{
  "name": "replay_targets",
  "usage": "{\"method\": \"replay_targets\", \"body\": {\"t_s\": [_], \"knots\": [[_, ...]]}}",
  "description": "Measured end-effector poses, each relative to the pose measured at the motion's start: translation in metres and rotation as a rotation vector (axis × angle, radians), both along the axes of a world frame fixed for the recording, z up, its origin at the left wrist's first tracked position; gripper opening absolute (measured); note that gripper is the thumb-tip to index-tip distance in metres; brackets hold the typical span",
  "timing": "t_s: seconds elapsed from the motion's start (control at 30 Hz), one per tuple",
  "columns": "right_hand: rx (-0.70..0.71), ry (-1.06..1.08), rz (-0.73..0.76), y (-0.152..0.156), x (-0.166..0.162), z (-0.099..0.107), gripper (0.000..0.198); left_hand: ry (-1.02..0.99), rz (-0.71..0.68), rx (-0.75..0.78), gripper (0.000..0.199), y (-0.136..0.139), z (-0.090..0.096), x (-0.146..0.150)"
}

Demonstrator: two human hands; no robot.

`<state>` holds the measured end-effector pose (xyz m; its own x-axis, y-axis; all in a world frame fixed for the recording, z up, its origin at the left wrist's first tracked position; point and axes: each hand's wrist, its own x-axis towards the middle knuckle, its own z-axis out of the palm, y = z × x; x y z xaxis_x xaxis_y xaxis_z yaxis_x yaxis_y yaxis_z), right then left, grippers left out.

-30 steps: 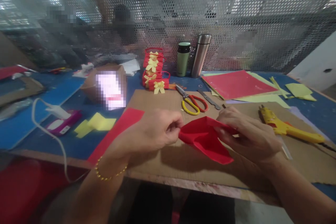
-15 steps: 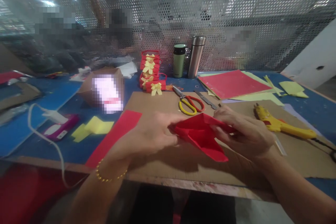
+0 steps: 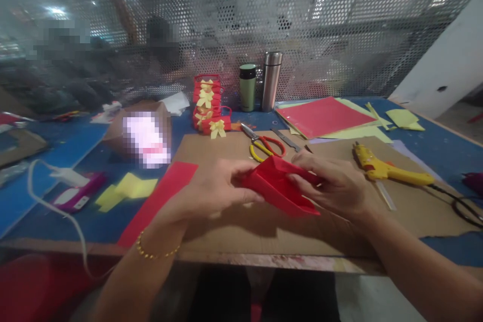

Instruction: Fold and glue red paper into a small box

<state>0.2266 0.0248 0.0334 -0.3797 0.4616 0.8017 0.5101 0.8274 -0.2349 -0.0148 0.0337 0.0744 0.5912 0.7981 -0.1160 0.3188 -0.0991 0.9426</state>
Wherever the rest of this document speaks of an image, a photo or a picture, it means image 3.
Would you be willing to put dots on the green thermos black lid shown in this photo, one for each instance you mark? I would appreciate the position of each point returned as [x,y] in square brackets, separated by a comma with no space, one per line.
[247,90]

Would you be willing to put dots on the clear glue stick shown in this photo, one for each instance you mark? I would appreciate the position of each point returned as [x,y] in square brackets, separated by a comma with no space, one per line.
[385,195]

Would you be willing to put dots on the white crumpled paper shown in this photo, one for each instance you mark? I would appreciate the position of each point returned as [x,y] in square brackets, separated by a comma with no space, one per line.
[177,103]

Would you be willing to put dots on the red paper box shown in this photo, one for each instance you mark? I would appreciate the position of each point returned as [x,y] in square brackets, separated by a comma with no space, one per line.
[277,186]

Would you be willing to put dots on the person's left index finger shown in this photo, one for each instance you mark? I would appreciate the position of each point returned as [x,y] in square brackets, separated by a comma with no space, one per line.
[241,168]

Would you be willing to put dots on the red paper sheet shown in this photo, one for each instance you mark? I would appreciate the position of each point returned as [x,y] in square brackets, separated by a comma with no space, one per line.
[324,116]

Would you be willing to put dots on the person's right index finger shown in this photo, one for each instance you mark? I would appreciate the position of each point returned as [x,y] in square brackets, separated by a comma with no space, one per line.
[311,161]

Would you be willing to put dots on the brown cardboard box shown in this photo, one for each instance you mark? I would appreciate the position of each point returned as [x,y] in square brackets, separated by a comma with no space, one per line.
[156,110]

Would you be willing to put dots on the person's left thumb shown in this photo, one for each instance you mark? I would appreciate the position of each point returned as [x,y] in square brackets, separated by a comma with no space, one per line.
[247,196]

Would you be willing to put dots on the person's right thumb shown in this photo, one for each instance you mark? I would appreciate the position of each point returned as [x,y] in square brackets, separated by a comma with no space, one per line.
[303,185]

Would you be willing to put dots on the flat brown cardboard piece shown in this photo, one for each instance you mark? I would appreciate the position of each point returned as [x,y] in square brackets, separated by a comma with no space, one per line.
[20,146]

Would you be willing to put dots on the purple object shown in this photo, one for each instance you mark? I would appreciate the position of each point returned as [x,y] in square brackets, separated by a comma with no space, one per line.
[474,183]

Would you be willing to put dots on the brown cardboard work mat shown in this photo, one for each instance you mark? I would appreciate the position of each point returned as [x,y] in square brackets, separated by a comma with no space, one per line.
[264,231]

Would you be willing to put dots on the yellow glue gun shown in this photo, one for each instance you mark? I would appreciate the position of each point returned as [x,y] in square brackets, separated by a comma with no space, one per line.
[385,171]

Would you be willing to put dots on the red paper strip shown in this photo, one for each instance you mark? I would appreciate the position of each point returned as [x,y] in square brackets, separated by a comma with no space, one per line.
[158,205]

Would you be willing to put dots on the yellow paper scrap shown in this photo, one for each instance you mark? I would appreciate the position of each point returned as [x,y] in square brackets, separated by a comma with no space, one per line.
[405,118]

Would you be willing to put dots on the purple and white phone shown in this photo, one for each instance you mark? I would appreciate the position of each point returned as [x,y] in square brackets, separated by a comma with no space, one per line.
[81,191]

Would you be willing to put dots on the person's legs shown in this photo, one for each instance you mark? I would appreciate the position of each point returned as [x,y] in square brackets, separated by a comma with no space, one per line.
[260,295]

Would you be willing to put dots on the yellow paper strip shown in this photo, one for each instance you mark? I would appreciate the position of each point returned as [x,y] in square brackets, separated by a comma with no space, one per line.
[377,112]

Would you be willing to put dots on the red stool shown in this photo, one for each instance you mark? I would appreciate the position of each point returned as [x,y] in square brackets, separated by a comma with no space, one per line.
[34,288]

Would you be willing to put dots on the yellow folded paper piece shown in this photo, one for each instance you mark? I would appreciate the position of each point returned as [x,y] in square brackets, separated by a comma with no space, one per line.
[128,190]

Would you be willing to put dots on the grey metal knife blade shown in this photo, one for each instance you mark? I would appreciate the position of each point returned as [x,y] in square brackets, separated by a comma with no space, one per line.
[286,139]

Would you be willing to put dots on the person's left hand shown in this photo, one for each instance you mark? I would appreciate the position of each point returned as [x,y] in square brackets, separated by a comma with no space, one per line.
[200,197]

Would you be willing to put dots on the perforated metal screen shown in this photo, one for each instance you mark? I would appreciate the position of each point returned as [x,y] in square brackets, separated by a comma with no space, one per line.
[302,16]

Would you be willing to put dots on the person's right hand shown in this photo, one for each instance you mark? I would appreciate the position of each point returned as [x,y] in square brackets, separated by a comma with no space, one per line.
[336,186]

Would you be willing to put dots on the small red box yellow bow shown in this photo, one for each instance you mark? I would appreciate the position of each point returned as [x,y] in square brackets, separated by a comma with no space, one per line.
[217,127]

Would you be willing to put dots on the stainless steel thermos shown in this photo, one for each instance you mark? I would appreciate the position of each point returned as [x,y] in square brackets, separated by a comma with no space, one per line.
[271,84]

